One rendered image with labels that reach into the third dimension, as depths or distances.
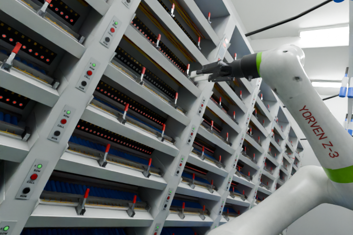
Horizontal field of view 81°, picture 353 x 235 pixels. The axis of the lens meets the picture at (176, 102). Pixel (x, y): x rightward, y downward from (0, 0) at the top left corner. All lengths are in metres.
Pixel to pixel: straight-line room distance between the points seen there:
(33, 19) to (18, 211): 0.58
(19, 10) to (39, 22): 0.05
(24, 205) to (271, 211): 0.77
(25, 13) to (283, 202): 0.97
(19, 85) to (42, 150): 0.22
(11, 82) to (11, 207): 0.37
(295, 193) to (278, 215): 0.10
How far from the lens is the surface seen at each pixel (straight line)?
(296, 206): 0.83
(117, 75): 0.87
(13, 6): 0.78
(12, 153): 0.79
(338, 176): 0.75
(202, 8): 1.60
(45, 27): 0.78
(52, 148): 0.81
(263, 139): 2.53
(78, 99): 0.80
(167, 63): 1.05
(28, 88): 0.76
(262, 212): 0.78
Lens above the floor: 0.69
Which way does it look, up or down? 14 degrees up
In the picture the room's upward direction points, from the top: 22 degrees clockwise
